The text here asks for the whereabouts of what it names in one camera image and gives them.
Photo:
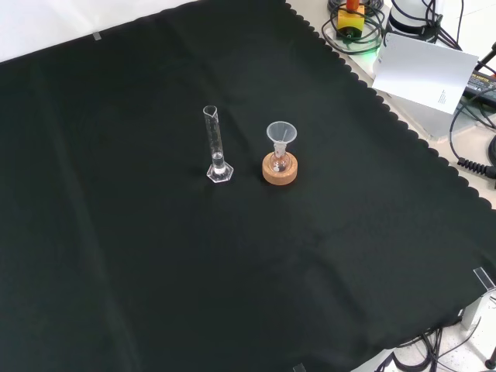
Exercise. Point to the clear glass graduated cylinder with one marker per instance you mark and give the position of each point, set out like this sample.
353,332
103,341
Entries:
218,169

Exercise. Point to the small round-bottom glass flask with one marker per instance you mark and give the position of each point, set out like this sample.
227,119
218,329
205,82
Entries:
280,165

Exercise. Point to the clear plastic funnel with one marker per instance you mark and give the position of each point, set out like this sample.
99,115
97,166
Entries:
281,131

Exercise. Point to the black cloth with scalloped edge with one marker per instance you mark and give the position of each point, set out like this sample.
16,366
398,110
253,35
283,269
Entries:
155,240

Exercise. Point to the clear tape piece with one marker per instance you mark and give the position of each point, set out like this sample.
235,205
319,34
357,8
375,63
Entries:
485,278
299,368

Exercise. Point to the yellow stop button box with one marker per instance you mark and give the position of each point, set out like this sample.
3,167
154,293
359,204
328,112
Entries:
350,24

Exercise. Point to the grey metal box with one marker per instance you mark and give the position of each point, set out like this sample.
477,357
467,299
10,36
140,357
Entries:
434,122

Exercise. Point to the pale white board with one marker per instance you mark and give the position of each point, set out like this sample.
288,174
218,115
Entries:
420,73

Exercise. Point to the grey tape piece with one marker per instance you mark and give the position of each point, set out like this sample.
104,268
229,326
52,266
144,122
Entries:
97,36

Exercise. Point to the black power adapter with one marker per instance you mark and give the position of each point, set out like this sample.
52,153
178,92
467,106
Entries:
480,86

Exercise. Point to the black tripod leg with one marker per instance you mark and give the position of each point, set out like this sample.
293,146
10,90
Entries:
487,58

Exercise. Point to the grey metal bracket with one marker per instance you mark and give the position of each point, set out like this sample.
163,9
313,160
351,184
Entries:
478,310

